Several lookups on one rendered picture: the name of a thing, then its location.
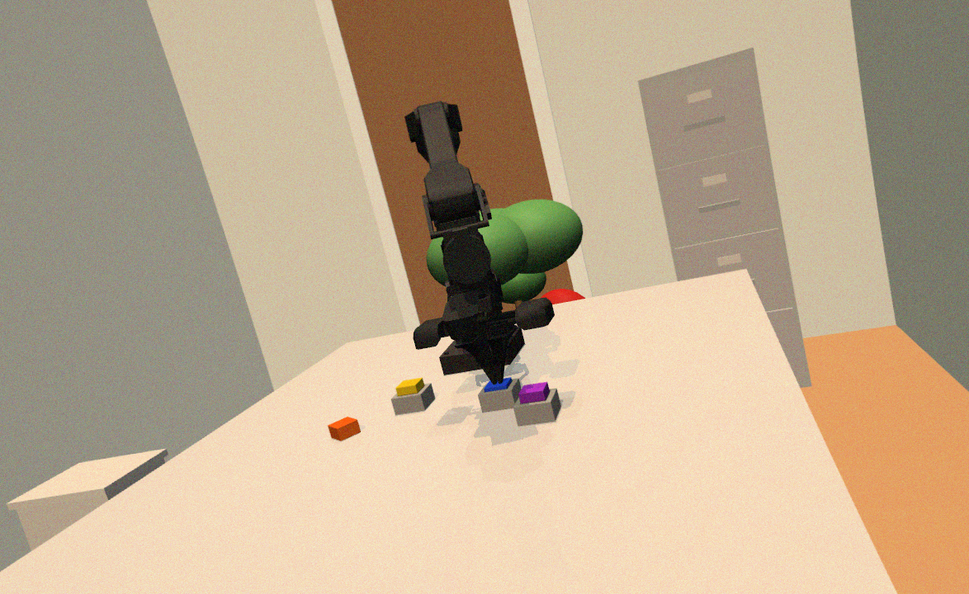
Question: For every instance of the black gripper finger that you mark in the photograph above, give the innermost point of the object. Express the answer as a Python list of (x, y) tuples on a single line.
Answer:
[(479, 349), (498, 345)]

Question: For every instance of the purple button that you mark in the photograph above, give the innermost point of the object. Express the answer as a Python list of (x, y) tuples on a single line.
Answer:
[(536, 404)]

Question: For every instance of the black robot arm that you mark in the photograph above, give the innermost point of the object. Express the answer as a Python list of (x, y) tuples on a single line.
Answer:
[(453, 202)]

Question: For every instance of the orange block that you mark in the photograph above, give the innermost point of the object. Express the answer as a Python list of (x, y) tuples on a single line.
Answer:
[(344, 428)]

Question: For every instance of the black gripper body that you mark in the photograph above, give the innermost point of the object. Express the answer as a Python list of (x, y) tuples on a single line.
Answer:
[(535, 313)]

